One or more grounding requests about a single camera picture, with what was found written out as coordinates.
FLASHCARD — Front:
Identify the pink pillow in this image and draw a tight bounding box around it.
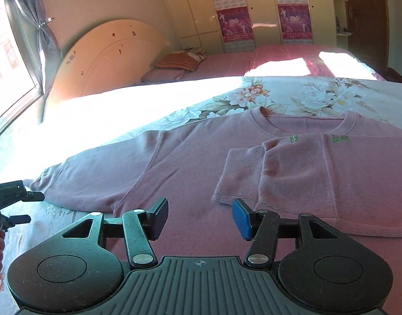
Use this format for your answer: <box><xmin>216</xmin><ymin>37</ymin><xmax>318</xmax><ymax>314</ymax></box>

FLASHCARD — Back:
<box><xmin>142</xmin><ymin>67</ymin><xmax>188</xmax><ymax>83</ymax></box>

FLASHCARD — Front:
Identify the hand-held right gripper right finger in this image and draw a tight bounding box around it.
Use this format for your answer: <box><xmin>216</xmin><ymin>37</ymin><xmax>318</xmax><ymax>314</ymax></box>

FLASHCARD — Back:
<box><xmin>232</xmin><ymin>199</ymin><xmax>338</xmax><ymax>265</ymax></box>

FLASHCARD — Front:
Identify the bed with pink sheet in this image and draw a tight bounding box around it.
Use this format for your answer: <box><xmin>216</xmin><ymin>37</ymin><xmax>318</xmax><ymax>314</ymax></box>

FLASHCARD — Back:
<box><xmin>142</xmin><ymin>44</ymin><xmax>387</xmax><ymax>87</ymax></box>

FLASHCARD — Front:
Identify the floral bed sheet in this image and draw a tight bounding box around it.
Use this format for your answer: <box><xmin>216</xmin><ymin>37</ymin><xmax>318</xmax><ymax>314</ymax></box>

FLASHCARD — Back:
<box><xmin>0</xmin><ymin>76</ymin><xmax>402</xmax><ymax>315</ymax></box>

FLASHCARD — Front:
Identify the pink knit sweater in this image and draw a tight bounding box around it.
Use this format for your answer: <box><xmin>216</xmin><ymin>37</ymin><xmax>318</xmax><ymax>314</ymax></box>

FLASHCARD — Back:
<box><xmin>24</xmin><ymin>107</ymin><xmax>402</xmax><ymax>270</ymax></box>

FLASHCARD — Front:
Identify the patterned folded cloth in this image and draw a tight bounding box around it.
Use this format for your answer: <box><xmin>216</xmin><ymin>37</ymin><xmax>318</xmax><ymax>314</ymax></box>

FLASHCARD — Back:
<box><xmin>179</xmin><ymin>47</ymin><xmax>207</xmax><ymax>64</ymax></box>

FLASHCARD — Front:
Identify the cream corner shelf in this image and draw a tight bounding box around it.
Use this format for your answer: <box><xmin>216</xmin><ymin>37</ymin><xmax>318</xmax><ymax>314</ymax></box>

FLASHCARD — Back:
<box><xmin>332</xmin><ymin>0</ymin><xmax>354</xmax><ymax>45</ymax></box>

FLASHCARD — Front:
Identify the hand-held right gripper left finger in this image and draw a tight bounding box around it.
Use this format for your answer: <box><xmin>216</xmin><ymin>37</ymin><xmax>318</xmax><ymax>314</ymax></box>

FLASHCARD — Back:
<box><xmin>61</xmin><ymin>198</ymin><xmax>169</xmax><ymax>269</ymax></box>

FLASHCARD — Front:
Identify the cream wardrobe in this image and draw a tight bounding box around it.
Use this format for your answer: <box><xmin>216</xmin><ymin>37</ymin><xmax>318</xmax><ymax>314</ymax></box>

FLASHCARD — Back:
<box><xmin>158</xmin><ymin>0</ymin><xmax>340</xmax><ymax>54</ymax></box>

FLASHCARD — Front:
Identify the dark wooden door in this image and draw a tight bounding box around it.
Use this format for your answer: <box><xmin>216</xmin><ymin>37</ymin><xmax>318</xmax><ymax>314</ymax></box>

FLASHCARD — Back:
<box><xmin>339</xmin><ymin>0</ymin><xmax>390</xmax><ymax>77</ymax></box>

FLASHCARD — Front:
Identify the striped pillow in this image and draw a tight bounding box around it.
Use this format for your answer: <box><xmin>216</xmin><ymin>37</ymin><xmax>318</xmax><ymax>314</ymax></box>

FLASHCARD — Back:
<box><xmin>154</xmin><ymin>52</ymin><xmax>197</xmax><ymax>71</ymax></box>

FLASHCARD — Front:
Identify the window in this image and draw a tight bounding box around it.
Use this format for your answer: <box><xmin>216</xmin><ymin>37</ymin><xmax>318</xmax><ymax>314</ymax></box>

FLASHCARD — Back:
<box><xmin>0</xmin><ymin>0</ymin><xmax>44</xmax><ymax>128</ymax></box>

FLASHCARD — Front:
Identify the cream wooden headboard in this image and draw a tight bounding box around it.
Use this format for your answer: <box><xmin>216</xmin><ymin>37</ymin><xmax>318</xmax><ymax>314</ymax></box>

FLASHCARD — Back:
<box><xmin>45</xmin><ymin>19</ymin><xmax>170</xmax><ymax>106</ymax></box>

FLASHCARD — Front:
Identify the grey patterned curtain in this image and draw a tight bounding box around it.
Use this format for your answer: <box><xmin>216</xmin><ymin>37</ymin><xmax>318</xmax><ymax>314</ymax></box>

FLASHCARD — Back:
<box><xmin>2</xmin><ymin>0</ymin><xmax>62</xmax><ymax>82</ymax></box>

